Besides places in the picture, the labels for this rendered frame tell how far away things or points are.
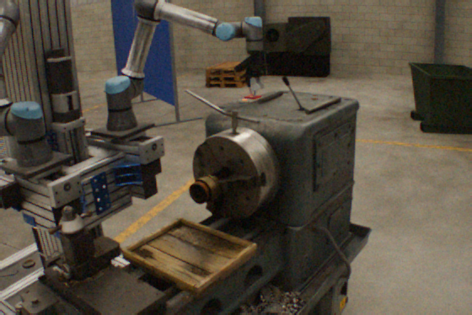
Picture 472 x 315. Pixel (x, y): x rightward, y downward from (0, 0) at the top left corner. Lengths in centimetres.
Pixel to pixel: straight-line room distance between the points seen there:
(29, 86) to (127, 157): 55
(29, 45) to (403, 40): 1024
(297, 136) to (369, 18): 997
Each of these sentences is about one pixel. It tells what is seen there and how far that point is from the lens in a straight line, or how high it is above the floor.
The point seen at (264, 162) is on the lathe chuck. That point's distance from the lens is 142.
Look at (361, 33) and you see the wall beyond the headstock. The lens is 1138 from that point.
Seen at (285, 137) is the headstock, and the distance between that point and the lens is 148.
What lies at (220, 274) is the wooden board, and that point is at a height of 89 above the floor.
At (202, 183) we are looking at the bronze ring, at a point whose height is 111.
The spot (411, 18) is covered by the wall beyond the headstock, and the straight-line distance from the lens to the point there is 1130.
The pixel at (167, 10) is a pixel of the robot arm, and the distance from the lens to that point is 181.
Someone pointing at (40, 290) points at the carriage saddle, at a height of 91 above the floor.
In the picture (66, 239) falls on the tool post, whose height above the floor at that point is 110.
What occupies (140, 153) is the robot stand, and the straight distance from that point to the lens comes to 186.
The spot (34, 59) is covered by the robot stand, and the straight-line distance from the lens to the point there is 186.
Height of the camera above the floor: 165
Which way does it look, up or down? 20 degrees down
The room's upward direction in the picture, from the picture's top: 3 degrees counter-clockwise
